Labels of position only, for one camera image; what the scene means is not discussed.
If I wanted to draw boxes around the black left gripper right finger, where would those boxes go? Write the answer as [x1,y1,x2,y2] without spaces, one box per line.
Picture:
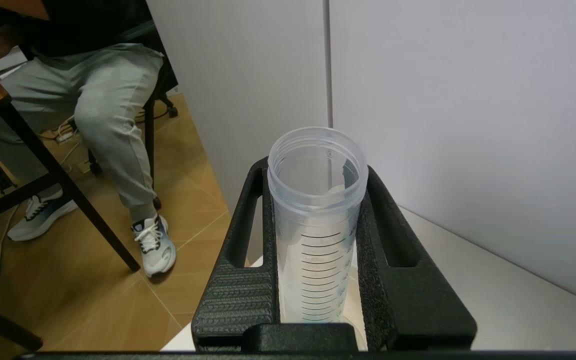
[355,165,479,351]

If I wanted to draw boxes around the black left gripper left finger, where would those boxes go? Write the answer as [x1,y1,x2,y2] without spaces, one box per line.
[191,156,282,351]

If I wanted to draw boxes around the clear graduated plastic test tube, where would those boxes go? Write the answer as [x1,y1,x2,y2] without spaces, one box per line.
[267,126,369,323]

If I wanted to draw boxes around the black office chair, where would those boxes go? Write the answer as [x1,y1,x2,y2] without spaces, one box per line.
[88,20,179,211]

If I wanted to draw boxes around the wooden table black legs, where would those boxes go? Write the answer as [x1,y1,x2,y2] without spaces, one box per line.
[0,72,141,273]

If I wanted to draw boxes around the seated person grey trousers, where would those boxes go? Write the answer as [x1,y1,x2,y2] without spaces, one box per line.
[0,0,177,278]

